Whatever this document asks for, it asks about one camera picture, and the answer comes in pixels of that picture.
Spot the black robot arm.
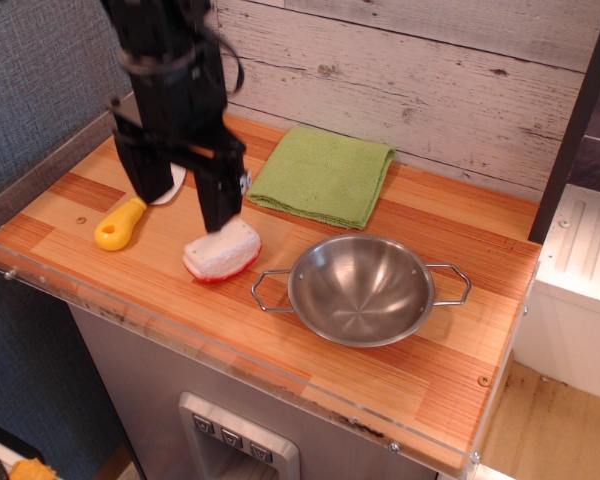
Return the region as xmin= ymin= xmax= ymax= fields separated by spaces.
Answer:
xmin=102 ymin=1 xmax=247 ymax=233

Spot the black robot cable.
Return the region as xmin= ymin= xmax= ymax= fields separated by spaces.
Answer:
xmin=204 ymin=24 xmax=246 ymax=96

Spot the dark right upright post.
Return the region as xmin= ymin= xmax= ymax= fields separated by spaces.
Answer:
xmin=528 ymin=33 xmax=600 ymax=244

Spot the yellow handled toy knife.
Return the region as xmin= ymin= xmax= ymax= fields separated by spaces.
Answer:
xmin=93 ymin=164 xmax=188 ymax=252

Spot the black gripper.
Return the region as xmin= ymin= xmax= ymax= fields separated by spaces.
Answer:
xmin=110 ymin=59 xmax=246 ymax=233

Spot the orange and black object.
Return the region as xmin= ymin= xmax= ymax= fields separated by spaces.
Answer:
xmin=0 ymin=458 xmax=60 ymax=480

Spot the green folded cloth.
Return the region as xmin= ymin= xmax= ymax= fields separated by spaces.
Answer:
xmin=247 ymin=126 xmax=395 ymax=230

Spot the clear acrylic edge guard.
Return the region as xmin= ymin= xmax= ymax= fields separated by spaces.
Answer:
xmin=0 ymin=231 xmax=540 ymax=479

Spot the white and red toy food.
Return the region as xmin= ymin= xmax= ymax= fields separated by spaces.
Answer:
xmin=183 ymin=218 xmax=262 ymax=283

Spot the grey toy fridge cabinet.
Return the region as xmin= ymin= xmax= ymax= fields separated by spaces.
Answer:
xmin=70 ymin=307 xmax=436 ymax=479

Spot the silver dispenser panel with buttons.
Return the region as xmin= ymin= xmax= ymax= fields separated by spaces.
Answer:
xmin=179 ymin=392 xmax=301 ymax=479

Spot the steel bowl with wire handles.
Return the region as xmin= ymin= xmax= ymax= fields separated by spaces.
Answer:
xmin=251 ymin=233 xmax=472 ymax=348

